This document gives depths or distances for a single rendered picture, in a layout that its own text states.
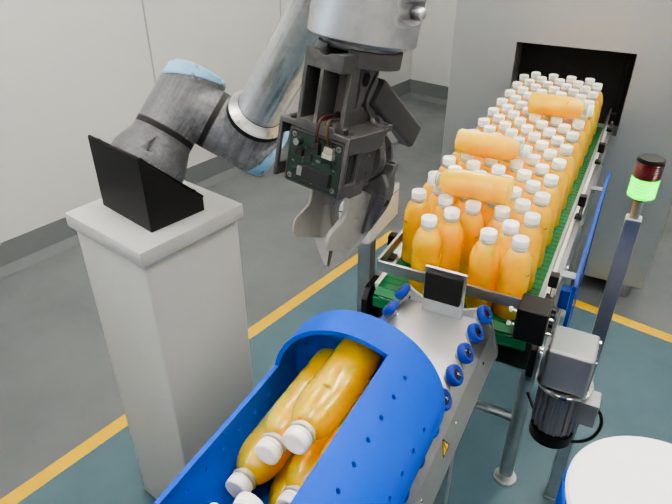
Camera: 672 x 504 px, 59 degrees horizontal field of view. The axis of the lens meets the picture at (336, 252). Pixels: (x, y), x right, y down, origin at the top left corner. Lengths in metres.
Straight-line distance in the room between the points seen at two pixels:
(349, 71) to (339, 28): 0.03
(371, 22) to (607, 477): 0.80
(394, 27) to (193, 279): 1.17
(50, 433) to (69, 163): 1.69
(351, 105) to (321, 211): 0.12
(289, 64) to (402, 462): 0.84
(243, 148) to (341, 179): 1.01
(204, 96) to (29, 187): 2.29
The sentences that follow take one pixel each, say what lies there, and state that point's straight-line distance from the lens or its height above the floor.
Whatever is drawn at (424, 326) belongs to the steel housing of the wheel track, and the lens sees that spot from 1.41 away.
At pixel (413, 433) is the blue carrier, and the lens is 0.88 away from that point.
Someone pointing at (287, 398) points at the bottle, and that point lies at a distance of 0.92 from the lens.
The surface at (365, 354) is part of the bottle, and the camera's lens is 0.92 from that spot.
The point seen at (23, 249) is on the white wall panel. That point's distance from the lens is 3.76.
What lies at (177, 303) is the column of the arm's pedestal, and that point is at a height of 0.91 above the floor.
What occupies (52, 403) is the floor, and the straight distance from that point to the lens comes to 2.76.
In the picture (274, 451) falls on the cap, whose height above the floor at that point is 1.13.
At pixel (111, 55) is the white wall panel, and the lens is 3.78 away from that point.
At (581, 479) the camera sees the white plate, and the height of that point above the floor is 1.04.
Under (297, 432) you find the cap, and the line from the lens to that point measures 0.83.
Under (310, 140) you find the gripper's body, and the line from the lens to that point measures 0.49.
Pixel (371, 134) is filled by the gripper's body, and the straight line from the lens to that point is 0.49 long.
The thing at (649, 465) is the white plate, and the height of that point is 1.04.
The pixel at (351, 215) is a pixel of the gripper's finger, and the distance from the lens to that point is 0.54.
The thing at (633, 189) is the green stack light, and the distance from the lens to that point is 1.60.
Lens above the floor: 1.80
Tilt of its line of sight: 32 degrees down
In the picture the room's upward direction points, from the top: straight up
